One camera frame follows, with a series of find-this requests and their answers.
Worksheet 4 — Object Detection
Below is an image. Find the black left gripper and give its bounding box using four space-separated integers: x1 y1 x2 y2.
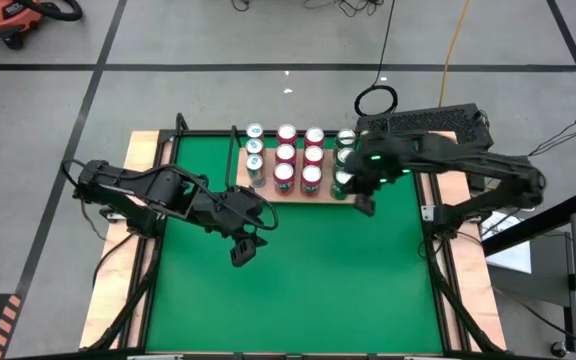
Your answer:
201 186 270 268

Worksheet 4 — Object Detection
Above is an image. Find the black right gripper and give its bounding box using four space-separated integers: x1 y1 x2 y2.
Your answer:
341 136 413 218

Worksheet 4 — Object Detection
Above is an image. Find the green soda can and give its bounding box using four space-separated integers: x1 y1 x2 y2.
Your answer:
336 127 358 150
335 146 355 169
331 169 354 201

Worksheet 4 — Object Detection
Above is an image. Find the red soda can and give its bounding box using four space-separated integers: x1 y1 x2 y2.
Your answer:
272 162 296 195
302 144 325 167
276 123 298 147
274 143 297 166
300 164 323 195
303 126 326 149

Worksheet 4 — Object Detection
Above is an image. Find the green table mat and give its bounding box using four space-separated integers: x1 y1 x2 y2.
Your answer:
145 135 443 354

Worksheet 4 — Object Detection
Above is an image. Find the black computer tower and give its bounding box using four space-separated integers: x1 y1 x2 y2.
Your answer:
356 103 495 151

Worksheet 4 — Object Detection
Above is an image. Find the white paper sheet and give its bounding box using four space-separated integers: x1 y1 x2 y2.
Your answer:
481 212 533 275

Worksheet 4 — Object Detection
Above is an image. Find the orange shop vacuum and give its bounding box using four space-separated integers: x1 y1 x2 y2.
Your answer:
0 0 44 51

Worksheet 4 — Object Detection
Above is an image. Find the black metal table frame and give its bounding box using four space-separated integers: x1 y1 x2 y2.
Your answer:
80 112 507 360

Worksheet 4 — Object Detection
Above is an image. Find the black coiled floor cable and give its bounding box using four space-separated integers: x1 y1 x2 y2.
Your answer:
353 0 399 119

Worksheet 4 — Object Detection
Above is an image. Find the yellow floor cable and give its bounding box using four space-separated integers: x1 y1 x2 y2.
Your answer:
437 0 472 109

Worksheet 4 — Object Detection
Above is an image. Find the black vacuum hose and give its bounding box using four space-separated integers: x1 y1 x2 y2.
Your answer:
15 0 84 22

